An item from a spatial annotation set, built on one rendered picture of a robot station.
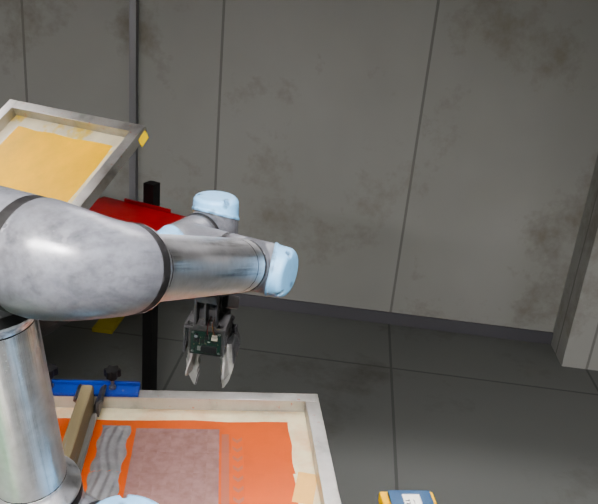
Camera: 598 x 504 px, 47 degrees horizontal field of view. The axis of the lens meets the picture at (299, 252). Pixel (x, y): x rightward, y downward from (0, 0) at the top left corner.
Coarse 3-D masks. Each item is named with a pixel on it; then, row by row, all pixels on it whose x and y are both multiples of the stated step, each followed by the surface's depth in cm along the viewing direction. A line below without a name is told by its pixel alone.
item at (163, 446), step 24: (96, 432) 173; (144, 432) 175; (168, 432) 176; (192, 432) 177; (216, 432) 177; (240, 432) 178; (264, 432) 179; (288, 432) 180; (144, 456) 166; (168, 456) 167; (192, 456) 168; (216, 456) 169; (264, 456) 170; (288, 456) 171
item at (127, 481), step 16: (128, 480) 158; (144, 480) 159; (160, 480) 159; (176, 480) 160; (192, 480) 160; (208, 480) 161; (256, 480) 162; (272, 480) 163; (288, 480) 163; (144, 496) 154; (160, 496) 154; (176, 496) 155; (192, 496) 155; (208, 496) 156; (256, 496) 157; (272, 496) 158; (288, 496) 158
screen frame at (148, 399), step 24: (120, 408) 183; (144, 408) 184; (168, 408) 185; (192, 408) 186; (216, 408) 186; (240, 408) 187; (264, 408) 188; (288, 408) 188; (312, 408) 185; (312, 432) 175; (312, 456) 172
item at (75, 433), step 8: (80, 392) 171; (88, 392) 171; (80, 400) 167; (88, 400) 168; (80, 408) 164; (88, 408) 168; (72, 416) 161; (80, 416) 162; (88, 416) 169; (72, 424) 158; (80, 424) 159; (88, 424) 169; (72, 432) 156; (80, 432) 159; (64, 440) 153; (72, 440) 153; (80, 440) 159; (64, 448) 150; (72, 448) 151; (80, 448) 160; (72, 456) 150
